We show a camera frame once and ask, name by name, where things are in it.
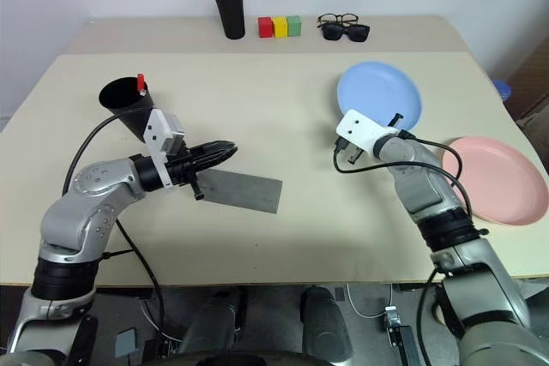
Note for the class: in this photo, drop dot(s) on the pink plate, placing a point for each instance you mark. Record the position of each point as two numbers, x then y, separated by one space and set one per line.
502 181

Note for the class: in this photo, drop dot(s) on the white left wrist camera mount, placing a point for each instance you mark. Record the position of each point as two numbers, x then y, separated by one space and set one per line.
159 134

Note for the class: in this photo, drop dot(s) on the black framed clear glasses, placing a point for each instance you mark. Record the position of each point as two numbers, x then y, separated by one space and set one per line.
339 18

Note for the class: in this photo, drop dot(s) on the black sunglasses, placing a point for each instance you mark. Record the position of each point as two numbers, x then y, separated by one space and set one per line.
345 32

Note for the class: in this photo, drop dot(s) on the red wooden block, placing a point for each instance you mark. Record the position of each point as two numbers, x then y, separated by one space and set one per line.
265 26

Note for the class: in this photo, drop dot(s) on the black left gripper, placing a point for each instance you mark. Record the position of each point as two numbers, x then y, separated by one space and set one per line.
184 166

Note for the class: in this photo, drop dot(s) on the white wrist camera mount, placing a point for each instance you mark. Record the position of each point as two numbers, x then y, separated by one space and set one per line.
358 130
159 134

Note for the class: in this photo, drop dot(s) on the grey square pad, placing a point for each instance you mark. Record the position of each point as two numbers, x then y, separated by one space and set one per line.
126 342

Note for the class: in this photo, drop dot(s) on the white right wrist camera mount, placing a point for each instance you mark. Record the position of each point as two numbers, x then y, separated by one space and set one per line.
358 130

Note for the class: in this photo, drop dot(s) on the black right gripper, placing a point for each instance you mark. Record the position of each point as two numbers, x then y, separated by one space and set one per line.
349 152

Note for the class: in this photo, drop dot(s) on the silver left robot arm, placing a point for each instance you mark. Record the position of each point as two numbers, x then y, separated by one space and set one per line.
86 181

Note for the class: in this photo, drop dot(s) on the black metal clamp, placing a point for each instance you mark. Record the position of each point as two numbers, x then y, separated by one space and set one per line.
401 336

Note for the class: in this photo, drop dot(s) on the red marker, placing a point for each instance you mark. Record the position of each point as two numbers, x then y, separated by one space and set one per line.
140 83

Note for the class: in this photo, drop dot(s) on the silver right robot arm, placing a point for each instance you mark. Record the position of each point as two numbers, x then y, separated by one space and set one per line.
414 177

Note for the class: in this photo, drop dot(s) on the green wooden block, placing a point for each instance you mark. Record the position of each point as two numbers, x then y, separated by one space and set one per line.
294 25

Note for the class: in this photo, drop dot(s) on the blue plate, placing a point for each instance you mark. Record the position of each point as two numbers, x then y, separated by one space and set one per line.
381 87

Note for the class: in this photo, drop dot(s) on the brown wooden furniture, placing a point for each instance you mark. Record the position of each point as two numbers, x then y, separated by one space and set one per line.
532 83

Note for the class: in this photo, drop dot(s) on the wide black cup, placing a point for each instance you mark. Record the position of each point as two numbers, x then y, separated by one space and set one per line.
128 104

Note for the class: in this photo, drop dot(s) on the dark rounded shape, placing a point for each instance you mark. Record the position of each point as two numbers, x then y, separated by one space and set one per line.
214 323
326 323

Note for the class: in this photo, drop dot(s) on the blue round container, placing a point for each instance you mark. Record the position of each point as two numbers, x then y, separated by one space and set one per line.
502 89

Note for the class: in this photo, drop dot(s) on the yellow wooden block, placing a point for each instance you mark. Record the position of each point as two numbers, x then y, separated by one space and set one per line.
279 26

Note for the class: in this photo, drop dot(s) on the tall black pen cup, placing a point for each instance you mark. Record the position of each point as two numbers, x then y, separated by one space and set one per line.
231 14

